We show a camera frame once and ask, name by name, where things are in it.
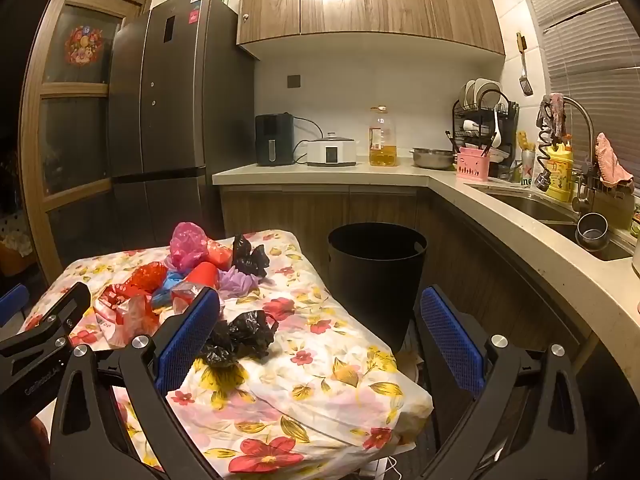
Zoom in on black air fryer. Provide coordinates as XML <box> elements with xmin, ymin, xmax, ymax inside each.
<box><xmin>255</xmin><ymin>112</ymin><xmax>296</xmax><ymax>167</ymax></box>

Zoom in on white electric cooker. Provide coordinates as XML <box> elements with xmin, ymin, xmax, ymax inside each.
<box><xmin>306</xmin><ymin>131</ymin><xmax>358</xmax><ymax>167</ymax></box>

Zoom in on beige kitchen countertop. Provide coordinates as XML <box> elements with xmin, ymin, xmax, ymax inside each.
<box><xmin>212</xmin><ymin>157</ymin><xmax>640</xmax><ymax>396</ymax></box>

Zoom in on pink utensil holder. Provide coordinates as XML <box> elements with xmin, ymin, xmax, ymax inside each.
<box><xmin>456</xmin><ymin>147</ymin><xmax>490</xmax><ymax>181</ymax></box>

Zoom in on orange chair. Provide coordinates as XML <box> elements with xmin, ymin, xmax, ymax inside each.
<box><xmin>0</xmin><ymin>212</ymin><xmax>40</xmax><ymax>277</ymax></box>

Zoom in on pink dish cloth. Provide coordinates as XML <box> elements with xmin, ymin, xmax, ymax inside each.
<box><xmin>595</xmin><ymin>132</ymin><xmax>635</xmax><ymax>188</ymax></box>

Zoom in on wooden wall cabinets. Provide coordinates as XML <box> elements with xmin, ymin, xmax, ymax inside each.
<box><xmin>236</xmin><ymin>0</ymin><xmax>507</xmax><ymax>57</ymax></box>

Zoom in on black trash bin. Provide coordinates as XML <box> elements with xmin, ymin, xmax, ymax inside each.
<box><xmin>327</xmin><ymin>221</ymin><xmax>428</xmax><ymax>353</ymax></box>

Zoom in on metal slotted spatula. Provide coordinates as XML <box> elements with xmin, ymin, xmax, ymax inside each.
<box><xmin>517</xmin><ymin>32</ymin><xmax>534</xmax><ymax>97</ymax></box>

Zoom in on red mesh bag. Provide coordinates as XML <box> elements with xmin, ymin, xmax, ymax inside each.
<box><xmin>127</xmin><ymin>264</ymin><xmax>168</xmax><ymax>293</ymax></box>

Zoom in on grey refrigerator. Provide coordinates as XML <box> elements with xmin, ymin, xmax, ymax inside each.
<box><xmin>107</xmin><ymin>0</ymin><xmax>257</xmax><ymax>251</ymax></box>

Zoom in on black plastic bag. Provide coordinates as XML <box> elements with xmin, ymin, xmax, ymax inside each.
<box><xmin>197</xmin><ymin>310</ymin><xmax>280</xmax><ymax>368</ymax></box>
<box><xmin>231</xmin><ymin>234</ymin><xmax>271</xmax><ymax>278</ymax></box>

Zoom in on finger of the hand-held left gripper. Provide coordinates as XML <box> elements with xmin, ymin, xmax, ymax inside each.
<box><xmin>0</xmin><ymin>284</ymin><xmax>29</xmax><ymax>328</ymax></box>
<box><xmin>0</xmin><ymin>282</ymin><xmax>92</xmax><ymax>361</ymax></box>

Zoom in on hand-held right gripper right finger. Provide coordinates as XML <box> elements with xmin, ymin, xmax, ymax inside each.
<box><xmin>412</xmin><ymin>285</ymin><xmax>591</xmax><ymax>480</ymax></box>

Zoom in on steel spring faucet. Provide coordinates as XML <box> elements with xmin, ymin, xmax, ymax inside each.
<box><xmin>532</xmin><ymin>95</ymin><xmax>601</xmax><ymax>213</ymax></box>

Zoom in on cooking oil bottle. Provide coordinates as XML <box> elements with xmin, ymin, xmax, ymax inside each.
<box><xmin>369</xmin><ymin>106</ymin><xmax>397</xmax><ymax>167</ymax></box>

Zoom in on pink plastic bag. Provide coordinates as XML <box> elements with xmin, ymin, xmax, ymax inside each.
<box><xmin>167</xmin><ymin>221</ymin><xmax>211</xmax><ymax>273</ymax></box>

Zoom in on white and red plastic bag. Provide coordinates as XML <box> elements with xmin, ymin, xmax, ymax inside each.
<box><xmin>95</xmin><ymin>282</ymin><xmax>173</xmax><ymax>348</ymax></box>

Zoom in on window blind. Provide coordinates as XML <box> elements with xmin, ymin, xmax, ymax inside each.
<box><xmin>515</xmin><ymin>0</ymin><xmax>640</xmax><ymax>201</ymax></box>

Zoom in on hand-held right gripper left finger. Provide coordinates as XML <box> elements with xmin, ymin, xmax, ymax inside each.
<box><xmin>50</xmin><ymin>287</ymin><xmax>223</xmax><ymax>480</ymax></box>

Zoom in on wooden glass sliding door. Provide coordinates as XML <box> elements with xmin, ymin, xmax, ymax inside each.
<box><xmin>19</xmin><ymin>0</ymin><xmax>153</xmax><ymax>286</ymax></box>

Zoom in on dark red rag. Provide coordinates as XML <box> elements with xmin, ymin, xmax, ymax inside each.
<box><xmin>536</xmin><ymin>92</ymin><xmax>571</xmax><ymax>146</ymax></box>

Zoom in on black dish rack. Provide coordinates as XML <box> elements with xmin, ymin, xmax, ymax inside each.
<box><xmin>445</xmin><ymin>87</ymin><xmax>521</xmax><ymax>181</ymax></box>

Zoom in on colourful door sticker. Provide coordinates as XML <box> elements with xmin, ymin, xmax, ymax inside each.
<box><xmin>64</xmin><ymin>25</ymin><xmax>105</xmax><ymax>67</ymax></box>

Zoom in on floral table cloth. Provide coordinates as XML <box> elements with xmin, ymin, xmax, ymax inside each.
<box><xmin>20</xmin><ymin>229</ymin><xmax>435</xmax><ymax>480</ymax></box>

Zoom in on white ladle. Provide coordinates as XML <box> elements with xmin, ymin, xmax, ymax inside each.
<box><xmin>487</xmin><ymin>105</ymin><xmax>503</xmax><ymax>148</ymax></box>

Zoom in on blue plastic bag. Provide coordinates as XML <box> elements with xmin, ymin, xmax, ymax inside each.
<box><xmin>152</xmin><ymin>270</ymin><xmax>191</xmax><ymax>311</ymax></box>

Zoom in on steel sink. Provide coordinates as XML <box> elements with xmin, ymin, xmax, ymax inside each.
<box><xmin>467</xmin><ymin>182</ymin><xmax>633</xmax><ymax>262</ymax></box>

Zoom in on steel basin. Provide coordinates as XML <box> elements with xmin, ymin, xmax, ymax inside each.
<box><xmin>411</xmin><ymin>147</ymin><xmax>457</xmax><ymax>170</ymax></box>

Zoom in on wooden base cabinets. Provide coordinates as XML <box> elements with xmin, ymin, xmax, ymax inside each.
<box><xmin>220</xmin><ymin>182</ymin><xmax>601</xmax><ymax>376</ymax></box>

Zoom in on shiny foil wrapper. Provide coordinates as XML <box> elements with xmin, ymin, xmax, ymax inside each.
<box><xmin>172</xmin><ymin>280</ymin><xmax>206</xmax><ymax>311</ymax></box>

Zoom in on yellow detergent bottle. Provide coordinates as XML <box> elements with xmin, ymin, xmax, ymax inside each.
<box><xmin>544</xmin><ymin>142</ymin><xmax>573</xmax><ymax>203</ymax></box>

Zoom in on steel cup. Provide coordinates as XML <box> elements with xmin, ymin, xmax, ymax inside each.
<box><xmin>576</xmin><ymin>212</ymin><xmax>610</xmax><ymax>252</ymax></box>

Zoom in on purple plastic bag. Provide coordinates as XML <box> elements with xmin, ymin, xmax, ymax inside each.
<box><xmin>217</xmin><ymin>267</ymin><xmax>261</xmax><ymax>297</ymax></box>

